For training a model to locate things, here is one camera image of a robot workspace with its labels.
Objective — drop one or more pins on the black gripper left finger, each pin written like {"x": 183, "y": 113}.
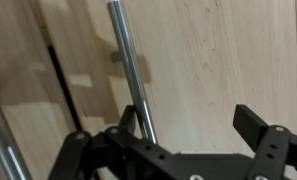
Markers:
{"x": 128, "y": 116}

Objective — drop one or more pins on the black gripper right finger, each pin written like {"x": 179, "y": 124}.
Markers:
{"x": 251, "y": 126}

